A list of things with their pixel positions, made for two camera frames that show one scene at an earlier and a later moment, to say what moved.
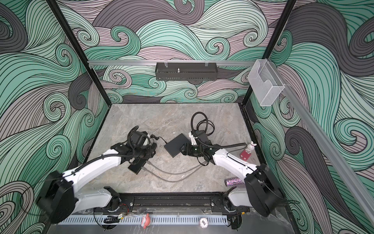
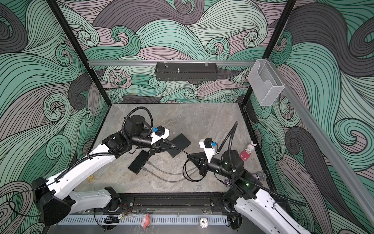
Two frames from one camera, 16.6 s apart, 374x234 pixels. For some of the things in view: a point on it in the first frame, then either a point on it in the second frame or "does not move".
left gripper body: (146, 152) -> (154, 147)
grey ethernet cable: (146, 168) does not move
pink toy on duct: (146, 221) does not move
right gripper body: (193, 150) -> (205, 170)
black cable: (206, 119) -> (184, 171)
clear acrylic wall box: (267, 84) does not move
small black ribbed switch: (136, 167) does not move
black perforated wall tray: (186, 71) does not move
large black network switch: (173, 147) does not move
